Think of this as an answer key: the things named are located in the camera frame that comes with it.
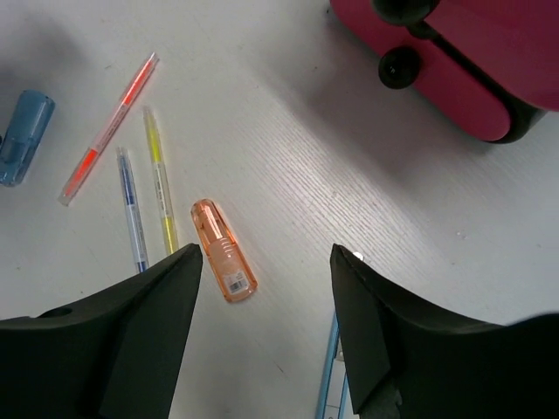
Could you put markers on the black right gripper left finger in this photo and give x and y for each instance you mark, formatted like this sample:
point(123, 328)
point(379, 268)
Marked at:
point(114, 354)

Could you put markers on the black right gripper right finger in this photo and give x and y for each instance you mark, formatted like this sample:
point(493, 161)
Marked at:
point(406, 357)

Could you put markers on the light blue utility knife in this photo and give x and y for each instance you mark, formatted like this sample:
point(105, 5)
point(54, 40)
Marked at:
point(334, 396)

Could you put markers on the yellow highlighter pen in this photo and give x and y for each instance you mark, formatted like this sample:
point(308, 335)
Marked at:
point(161, 182)

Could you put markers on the orange correction tape dispenser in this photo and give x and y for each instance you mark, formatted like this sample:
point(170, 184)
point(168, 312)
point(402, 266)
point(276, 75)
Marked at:
point(232, 272)

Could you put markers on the orange highlighter pen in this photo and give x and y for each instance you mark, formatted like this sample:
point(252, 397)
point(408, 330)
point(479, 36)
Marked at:
point(93, 152)

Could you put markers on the blue correction tape dispenser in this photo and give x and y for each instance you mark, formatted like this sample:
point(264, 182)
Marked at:
point(24, 133)

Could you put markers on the black pink drawer organizer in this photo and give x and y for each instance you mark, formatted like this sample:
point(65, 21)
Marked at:
point(491, 67)

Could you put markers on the blue highlighter pen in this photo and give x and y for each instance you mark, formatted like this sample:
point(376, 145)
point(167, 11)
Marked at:
point(133, 216)

